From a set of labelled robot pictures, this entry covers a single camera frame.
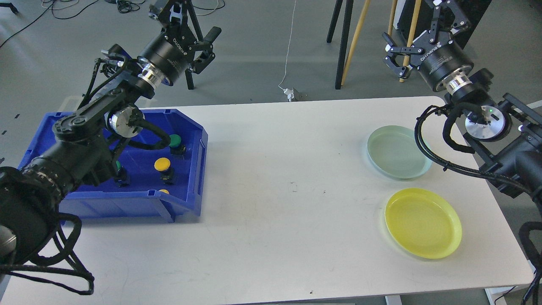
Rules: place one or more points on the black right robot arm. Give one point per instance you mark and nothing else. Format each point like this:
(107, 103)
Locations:
(506, 135)

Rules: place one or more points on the black and wooden stand legs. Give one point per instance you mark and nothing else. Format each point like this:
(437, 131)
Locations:
(348, 42)

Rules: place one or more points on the black tripod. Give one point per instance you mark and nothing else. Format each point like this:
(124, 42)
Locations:
(188, 38)

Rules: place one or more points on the yellow plate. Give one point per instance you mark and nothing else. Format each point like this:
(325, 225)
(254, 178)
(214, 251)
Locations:
(423, 223)

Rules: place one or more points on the green push button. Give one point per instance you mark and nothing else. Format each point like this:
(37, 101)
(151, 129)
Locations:
(121, 178)
(176, 147)

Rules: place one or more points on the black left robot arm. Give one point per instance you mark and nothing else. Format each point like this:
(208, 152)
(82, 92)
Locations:
(109, 155)

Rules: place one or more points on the yellow push button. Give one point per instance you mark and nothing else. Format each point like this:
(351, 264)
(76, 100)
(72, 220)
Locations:
(166, 170)

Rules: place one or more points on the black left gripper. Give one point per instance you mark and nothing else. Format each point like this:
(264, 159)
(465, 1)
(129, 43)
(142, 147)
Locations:
(166, 57)

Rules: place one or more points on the blue plastic bin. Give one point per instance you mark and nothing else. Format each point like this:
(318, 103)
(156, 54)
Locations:
(142, 197)

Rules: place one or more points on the light green plate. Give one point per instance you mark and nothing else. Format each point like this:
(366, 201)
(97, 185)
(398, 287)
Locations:
(393, 151)

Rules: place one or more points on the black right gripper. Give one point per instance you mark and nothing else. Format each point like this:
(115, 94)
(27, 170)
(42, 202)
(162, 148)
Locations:
(444, 66)

